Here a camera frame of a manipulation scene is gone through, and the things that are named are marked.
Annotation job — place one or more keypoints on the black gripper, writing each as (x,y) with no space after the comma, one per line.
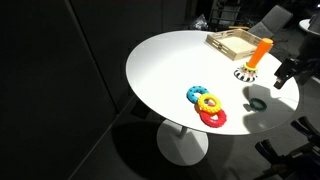
(287,68)

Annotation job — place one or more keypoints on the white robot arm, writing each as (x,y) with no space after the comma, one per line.
(310,46)

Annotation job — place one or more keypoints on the grey chair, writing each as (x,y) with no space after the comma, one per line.
(271,20)

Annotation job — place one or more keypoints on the small white side table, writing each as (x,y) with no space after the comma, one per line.
(308,26)

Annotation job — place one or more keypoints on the wooden tray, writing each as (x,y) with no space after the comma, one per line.
(218,43)

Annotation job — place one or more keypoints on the dark metal rack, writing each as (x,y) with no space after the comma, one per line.
(228,13)

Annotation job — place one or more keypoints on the orange stacking post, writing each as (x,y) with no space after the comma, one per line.
(259,53)

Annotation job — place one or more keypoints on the white table pedestal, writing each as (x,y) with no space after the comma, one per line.
(181,146)

